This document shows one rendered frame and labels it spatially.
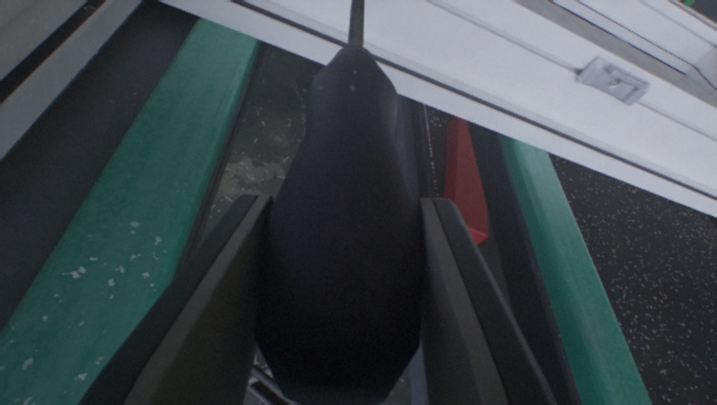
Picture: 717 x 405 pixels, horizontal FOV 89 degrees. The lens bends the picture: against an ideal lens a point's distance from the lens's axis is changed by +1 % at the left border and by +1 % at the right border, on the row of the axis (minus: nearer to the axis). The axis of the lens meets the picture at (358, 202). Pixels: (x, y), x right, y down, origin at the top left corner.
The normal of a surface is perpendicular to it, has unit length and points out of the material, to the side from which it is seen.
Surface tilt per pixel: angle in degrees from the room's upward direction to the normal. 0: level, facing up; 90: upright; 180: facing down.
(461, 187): 0
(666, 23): 90
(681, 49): 90
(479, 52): 90
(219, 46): 0
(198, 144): 0
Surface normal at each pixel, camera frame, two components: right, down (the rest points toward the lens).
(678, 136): -0.03, 0.78
